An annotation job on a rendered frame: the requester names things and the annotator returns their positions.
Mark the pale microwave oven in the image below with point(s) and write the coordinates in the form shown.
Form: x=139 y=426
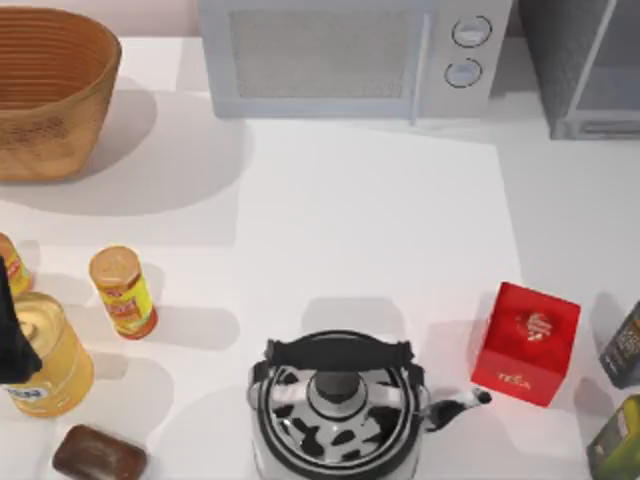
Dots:
x=320 y=60

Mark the green box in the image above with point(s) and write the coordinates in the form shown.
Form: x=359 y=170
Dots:
x=617 y=442

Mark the grey cabinet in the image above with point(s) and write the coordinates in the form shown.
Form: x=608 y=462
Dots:
x=565 y=60

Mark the large yellow can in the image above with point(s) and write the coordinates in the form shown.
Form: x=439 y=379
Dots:
x=57 y=365

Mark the round microwave knob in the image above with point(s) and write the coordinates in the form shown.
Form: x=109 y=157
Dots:
x=463 y=72
x=471 y=29

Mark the brown soap bar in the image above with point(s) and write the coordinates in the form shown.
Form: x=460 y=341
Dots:
x=100 y=456

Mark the dark grey box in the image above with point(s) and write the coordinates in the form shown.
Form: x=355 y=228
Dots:
x=622 y=350

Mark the woven brown basket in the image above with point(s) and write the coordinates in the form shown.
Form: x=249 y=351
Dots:
x=45 y=110

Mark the red box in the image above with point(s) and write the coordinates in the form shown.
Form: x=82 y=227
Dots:
x=525 y=345

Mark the small yellow and red can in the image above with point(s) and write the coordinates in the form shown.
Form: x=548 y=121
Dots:
x=16 y=267

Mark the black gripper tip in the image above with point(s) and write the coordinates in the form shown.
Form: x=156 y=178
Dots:
x=11 y=335

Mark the black and white kettle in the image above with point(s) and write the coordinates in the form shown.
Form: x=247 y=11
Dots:
x=340 y=415

